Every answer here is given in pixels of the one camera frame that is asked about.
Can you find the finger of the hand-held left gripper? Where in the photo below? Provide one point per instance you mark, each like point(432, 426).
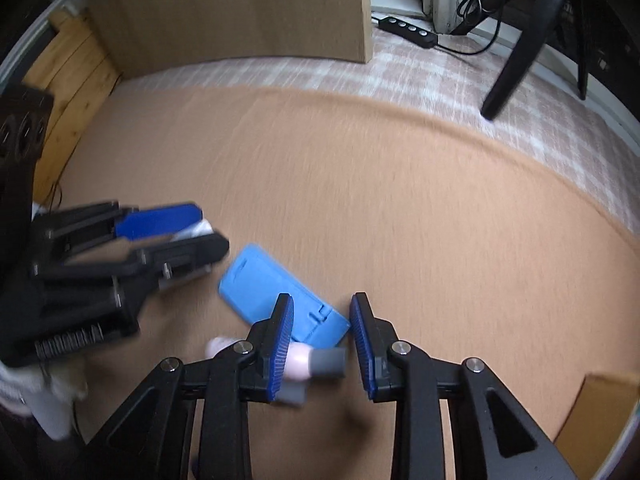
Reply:
point(190, 255)
point(155, 221)

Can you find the checkered sheet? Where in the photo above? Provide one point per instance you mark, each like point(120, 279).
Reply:
point(425, 75)

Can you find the blue phone stand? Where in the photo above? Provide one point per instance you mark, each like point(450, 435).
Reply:
point(255, 285)

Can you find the white soft item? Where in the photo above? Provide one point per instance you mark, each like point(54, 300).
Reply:
point(197, 229)

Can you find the black tripod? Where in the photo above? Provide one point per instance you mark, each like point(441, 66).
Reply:
point(520, 55)

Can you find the pine wood panel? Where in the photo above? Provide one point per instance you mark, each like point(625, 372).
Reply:
point(75, 90)

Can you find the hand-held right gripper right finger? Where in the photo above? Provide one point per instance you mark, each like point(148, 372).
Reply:
point(361, 350)

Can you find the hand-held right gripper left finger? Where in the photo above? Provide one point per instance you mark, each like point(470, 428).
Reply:
point(274, 350)

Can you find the pink bottle with grey cap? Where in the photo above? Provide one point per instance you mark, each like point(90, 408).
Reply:
point(325, 362)

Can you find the large light wooden board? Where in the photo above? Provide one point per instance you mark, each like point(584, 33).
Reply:
point(225, 10)

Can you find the black power strip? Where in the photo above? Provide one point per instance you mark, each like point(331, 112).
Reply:
point(405, 30)

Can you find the brown cardboard box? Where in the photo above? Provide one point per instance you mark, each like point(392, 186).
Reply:
point(600, 410)

